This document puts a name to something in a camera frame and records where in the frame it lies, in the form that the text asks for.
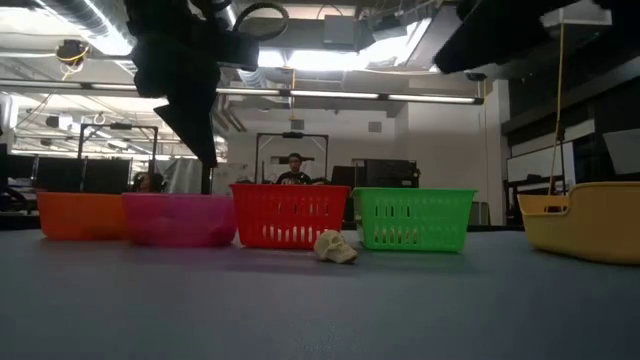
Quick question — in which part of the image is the grey fabric cover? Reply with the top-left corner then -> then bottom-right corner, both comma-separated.
159,157 -> 205,195

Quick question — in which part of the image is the yellow plastic bin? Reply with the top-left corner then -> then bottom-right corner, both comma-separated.
517,181 -> 640,265

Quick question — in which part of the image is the red plastic basket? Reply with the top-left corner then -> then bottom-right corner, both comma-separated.
229,183 -> 351,250

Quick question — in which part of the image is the black monitor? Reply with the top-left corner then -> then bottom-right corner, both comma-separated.
329,158 -> 422,190

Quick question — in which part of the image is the cream skull toy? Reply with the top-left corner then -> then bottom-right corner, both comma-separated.
313,229 -> 360,265

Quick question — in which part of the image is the grey ceiling unit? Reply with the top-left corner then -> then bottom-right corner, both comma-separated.
322,13 -> 374,51

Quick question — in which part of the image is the green plastic basket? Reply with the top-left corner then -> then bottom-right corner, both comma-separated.
351,187 -> 479,253

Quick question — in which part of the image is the grey cabinet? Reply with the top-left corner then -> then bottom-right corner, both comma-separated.
472,200 -> 494,227

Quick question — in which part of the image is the long ceiling light strip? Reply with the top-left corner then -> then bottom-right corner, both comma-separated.
89,82 -> 485,106

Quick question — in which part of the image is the round silver air duct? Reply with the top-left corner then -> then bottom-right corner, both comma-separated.
218,0 -> 241,32

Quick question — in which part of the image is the black metal frame stand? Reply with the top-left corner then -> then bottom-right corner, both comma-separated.
253,131 -> 331,187
77,122 -> 160,196

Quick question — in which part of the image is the white wall board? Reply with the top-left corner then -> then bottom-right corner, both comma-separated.
507,142 -> 576,184
602,127 -> 640,176

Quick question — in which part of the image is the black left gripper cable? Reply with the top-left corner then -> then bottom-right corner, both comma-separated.
232,1 -> 291,44

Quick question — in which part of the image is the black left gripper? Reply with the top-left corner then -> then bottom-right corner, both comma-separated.
124,0 -> 221,169

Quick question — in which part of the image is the black screen row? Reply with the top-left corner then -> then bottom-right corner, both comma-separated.
32,155 -> 132,195

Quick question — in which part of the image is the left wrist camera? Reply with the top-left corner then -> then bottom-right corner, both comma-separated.
217,29 -> 261,72

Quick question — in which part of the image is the person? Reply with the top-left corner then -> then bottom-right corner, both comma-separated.
132,172 -> 166,195
275,152 -> 315,186

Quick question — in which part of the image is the pink round bowl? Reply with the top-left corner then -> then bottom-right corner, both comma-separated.
122,193 -> 239,248

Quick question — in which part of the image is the orange round bowl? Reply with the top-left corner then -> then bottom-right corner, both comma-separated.
37,192 -> 129,241

